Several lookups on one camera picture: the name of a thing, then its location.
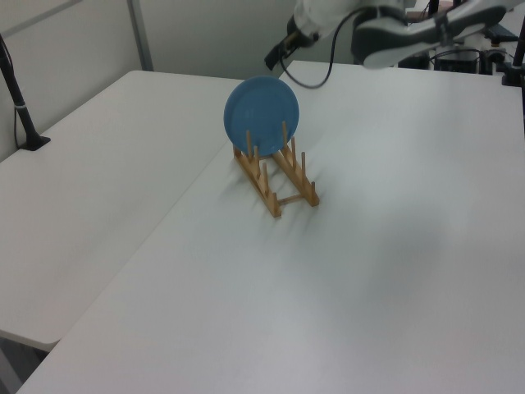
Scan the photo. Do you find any grey partition frame bar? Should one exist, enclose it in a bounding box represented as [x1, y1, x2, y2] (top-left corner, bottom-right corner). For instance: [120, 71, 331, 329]
[0, 0, 83, 38]

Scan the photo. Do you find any black robot wrist cable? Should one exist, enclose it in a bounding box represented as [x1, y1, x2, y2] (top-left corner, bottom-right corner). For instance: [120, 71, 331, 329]
[278, 7, 364, 89]

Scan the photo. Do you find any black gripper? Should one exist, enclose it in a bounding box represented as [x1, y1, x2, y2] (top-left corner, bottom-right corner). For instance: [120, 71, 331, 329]
[264, 34, 307, 71]

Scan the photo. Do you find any black camera stand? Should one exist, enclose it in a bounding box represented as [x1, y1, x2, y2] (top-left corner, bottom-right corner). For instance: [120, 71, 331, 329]
[500, 24, 525, 86]
[0, 32, 53, 152]

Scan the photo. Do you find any grey partition frame post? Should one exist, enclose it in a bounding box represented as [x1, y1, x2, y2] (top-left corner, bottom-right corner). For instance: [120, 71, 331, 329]
[126, 0, 155, 71]

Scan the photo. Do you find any blue round plate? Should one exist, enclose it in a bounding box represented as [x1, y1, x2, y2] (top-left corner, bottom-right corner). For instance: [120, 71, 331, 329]
[223, 75, 301, 158]

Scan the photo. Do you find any black controller box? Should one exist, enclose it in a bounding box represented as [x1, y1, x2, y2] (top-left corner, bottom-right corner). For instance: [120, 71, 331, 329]
[433, 48, 482, 75]

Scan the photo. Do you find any wooden peg plate rack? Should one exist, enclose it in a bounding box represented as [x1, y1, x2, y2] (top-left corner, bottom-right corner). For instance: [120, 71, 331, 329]
[231, 120, 321, 221]

